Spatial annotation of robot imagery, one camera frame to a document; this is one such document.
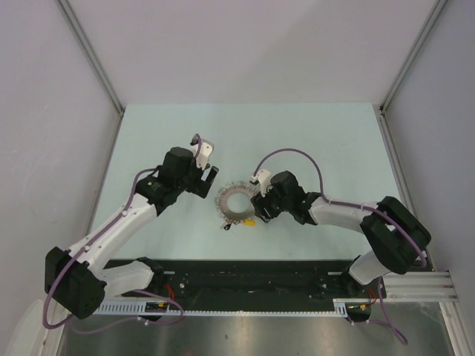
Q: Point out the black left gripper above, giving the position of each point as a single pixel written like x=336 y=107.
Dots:
x=202 y=187

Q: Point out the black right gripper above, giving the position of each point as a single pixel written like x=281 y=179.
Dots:
x=260 y=203

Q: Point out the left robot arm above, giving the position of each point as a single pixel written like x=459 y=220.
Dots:
x=78 y=279

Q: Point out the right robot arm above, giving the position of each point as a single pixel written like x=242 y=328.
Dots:
x=397 y=239

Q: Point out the yellow key tag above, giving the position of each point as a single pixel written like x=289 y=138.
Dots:
x=249 y=223

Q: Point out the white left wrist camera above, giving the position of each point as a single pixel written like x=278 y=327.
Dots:
x=202 y=149

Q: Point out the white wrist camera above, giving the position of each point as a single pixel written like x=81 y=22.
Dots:
x=202 y=149
x=262 y=178

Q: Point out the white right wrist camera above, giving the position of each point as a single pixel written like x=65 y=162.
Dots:
x=262 y=178

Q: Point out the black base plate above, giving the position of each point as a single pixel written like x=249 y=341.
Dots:
x=326 y=279

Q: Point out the white slotted cable duct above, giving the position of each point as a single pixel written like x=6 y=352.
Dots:
x=159 y=308

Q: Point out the aluminium rail profile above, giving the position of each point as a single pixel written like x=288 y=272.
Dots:
x=420 y=287

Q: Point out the left aluminium frame post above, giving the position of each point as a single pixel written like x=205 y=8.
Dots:
x=85 y=45

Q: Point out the aluminium frame post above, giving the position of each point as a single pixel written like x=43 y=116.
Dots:
x=422 y=37
x=85 y=45

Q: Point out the right aluminium frame post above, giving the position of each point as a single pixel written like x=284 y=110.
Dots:
x=422 y=37

